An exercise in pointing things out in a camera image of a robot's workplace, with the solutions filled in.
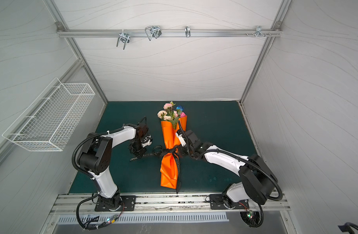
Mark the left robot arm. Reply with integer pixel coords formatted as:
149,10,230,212
72,122,153,211

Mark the metal hook clamp middle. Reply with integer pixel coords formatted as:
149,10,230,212
144,25,162,41

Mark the green table mat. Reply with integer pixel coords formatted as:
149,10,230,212
97,101,256,193

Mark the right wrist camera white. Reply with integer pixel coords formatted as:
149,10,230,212
176,132,186,147

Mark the light pink fake rose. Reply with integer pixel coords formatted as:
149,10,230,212
163,101,175,115

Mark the left black cable conduit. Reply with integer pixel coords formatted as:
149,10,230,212
76,192,125,231

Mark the metal bracket clamp right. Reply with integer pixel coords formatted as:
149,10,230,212
245,26,271,38

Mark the metal ring clamp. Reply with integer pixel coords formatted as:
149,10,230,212
184,26,191,38

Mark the metal hook clamp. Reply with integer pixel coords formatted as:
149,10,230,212
144,25,162,41
116,31,130,50

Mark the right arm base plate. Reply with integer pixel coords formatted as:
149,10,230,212
205,194,249,211

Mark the aluminium crossbar rail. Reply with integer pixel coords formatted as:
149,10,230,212
57,28,283,38

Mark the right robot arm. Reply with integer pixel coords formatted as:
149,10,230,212
175,130,283,209

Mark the orange wrapping paper sheet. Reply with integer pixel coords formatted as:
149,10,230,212
160,116,187,193

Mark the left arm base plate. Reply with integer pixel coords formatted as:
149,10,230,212
95,195,136,212

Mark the white slotted cable duct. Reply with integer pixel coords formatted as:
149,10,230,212
57,212,229,225

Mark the black printed ribbon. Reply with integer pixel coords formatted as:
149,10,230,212
130,146,182,194

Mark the blue fake flower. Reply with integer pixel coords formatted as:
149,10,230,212
176,105,183,112

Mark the white wire basket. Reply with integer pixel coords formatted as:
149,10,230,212
2,78,95,152

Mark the aluminium front rail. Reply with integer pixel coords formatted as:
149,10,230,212
49,192,291,215

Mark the metal hook clamp left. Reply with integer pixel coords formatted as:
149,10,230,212
116,31,130,50

